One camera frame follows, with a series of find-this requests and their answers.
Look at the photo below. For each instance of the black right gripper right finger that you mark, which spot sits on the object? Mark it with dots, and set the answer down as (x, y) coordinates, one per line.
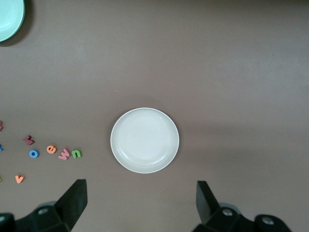
(207, 207)

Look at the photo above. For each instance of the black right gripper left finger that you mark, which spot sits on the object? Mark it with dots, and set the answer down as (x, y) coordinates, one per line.
(72, 207)

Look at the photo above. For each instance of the pink foam letter w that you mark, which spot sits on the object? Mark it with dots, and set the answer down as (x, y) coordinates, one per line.
(63, 156)

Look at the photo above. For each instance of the green foam letter n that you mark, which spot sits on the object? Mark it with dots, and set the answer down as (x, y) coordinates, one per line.
(76, 151)

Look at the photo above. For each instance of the orange foam letter e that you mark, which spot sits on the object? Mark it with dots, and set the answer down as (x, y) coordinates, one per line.
(48, 149)

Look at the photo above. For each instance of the orange foam letter v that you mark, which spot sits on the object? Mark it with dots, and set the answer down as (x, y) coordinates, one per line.
(19, 180)

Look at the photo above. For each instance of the blue foam letter o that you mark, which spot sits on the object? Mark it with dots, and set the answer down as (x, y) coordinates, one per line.
(30, 153)

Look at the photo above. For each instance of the dark red foam letter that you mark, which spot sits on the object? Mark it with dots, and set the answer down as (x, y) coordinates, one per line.
(29, 140)

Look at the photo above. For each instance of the beige brown plate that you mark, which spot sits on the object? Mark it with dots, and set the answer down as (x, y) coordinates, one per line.
(144, 140)

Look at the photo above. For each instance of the coral foam letter f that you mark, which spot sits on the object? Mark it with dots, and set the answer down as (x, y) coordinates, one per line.
(1, 125)

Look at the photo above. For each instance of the green plate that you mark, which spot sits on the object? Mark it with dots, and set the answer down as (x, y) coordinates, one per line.
(9, 19)

